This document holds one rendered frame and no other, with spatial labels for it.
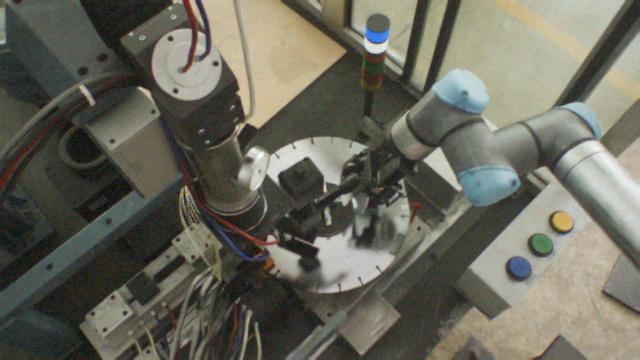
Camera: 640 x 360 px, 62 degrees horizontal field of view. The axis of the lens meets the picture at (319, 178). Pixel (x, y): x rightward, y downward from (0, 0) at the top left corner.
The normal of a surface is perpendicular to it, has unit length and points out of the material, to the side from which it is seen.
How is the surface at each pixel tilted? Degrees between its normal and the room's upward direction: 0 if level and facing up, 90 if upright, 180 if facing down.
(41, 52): 59
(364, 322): 0
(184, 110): 45
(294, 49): 0
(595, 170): 28
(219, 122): 90
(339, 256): 0
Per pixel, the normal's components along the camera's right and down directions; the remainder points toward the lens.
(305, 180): -0.01, -0.43
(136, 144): 0.69, 0.65
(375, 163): 0.49, -0.51
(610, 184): -0.48, -0.42
